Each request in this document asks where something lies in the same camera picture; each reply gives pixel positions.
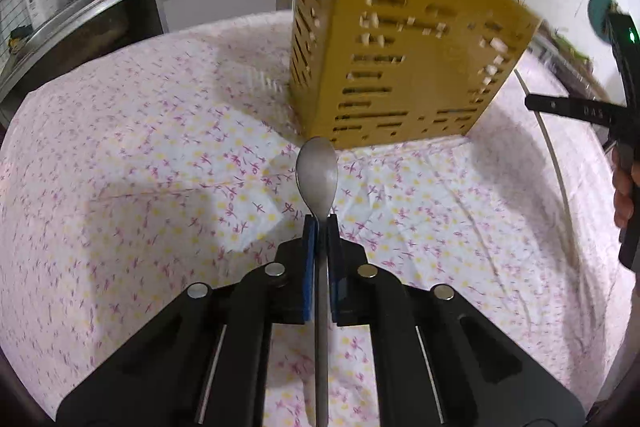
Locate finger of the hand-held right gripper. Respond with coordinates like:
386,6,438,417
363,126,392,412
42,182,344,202
525,93,626,125

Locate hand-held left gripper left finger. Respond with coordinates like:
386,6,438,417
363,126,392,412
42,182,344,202
56,216,318,427

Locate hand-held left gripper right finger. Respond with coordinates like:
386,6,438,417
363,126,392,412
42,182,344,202
326,214,586,427

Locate metal spoon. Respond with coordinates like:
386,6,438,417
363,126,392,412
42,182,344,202
295,137,340,427

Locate yellow slotted utensil holder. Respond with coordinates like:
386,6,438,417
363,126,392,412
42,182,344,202
287,0,543,151

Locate person's right hand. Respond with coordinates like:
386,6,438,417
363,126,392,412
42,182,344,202
613,146,637,230

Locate pink floral tablecloth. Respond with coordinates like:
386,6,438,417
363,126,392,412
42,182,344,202
0,9,633,427

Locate steel kitchen sink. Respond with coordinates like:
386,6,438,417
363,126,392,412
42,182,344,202
0,0,166,108

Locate white plastic bottle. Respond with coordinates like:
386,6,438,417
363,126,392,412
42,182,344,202
25,0,47,28

